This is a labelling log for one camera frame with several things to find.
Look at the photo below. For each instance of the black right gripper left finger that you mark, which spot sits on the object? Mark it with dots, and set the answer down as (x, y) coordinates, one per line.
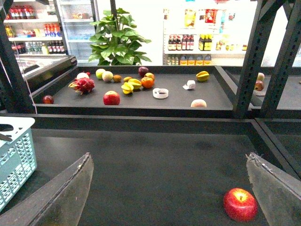
(59, 202)

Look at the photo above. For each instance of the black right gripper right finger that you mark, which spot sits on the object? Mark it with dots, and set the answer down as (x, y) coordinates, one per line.
(277, 192)

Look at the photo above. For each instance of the light blue plastic basket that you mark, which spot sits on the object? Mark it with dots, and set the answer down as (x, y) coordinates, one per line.
(17, 156)

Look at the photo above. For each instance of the red apple near gripper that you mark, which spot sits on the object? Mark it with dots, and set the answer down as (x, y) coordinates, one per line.
(240, 205)

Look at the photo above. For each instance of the dark red plum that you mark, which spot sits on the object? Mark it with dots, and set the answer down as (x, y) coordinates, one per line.
(48, 99)

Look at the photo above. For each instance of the pomegranate right tray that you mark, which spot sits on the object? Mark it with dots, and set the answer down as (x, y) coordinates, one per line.
(259, 85)

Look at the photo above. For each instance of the red apple on shelf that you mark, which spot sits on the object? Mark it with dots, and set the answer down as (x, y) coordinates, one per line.
(111, 98)

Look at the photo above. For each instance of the peach right tray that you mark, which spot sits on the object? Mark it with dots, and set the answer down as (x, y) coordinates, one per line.
(260, 76)

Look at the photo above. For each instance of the pink dragon fruit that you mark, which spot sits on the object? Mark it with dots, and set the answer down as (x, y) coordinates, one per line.
(83, 85)

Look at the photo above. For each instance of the pale peach front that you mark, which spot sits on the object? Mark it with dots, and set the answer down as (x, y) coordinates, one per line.
(198, 103)

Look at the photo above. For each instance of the white dragon fruit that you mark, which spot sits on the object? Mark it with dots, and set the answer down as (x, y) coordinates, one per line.
(83, 75)

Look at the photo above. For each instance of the yellow star fruit front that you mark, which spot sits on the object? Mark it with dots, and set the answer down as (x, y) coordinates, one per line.
(127, 88)

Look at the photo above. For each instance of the yellow star fruit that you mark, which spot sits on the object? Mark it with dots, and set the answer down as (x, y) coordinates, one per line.
(135, 83)
(127, 88)
(202, 76)

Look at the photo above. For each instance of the green apple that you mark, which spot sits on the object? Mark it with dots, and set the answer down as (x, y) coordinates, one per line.
(99, 73)

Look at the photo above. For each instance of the brown kiwi left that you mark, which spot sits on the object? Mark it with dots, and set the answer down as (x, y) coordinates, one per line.
(117, 78)

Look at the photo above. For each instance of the brown kiwi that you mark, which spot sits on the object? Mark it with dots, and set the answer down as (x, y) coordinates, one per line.
(117, 78)
(126, 79)

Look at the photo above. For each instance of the brown kiwi right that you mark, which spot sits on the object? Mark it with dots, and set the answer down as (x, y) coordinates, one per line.
(126, 79)

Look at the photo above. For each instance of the yellow star fruit right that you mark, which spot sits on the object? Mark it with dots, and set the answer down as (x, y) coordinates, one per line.
(202, 76)

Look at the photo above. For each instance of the white crumpled foam net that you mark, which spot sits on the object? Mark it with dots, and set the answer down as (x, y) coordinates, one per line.
(190, 84)

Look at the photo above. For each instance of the yellow star fruit back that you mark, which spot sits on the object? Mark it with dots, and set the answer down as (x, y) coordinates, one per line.
(135, 83)

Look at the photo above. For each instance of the orange persimmon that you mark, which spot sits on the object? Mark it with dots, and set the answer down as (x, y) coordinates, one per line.
(147, 82)

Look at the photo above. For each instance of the dark purple passion fruit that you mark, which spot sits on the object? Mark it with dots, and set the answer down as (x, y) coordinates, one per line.
(142, 71)

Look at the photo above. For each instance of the red yellow small apple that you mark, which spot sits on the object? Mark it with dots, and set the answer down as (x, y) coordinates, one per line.
(150, 75)

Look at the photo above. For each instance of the green potted plant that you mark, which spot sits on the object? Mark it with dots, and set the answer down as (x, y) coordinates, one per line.
(116, 42)

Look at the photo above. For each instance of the drinks shelf left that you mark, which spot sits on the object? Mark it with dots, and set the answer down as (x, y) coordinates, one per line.
(33, 28)

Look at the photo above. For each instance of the white drinks shelf right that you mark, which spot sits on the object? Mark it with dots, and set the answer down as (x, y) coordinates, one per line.
(207, 36)

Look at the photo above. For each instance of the black metal shelf post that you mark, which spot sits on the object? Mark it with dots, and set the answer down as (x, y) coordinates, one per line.
(264, 18)

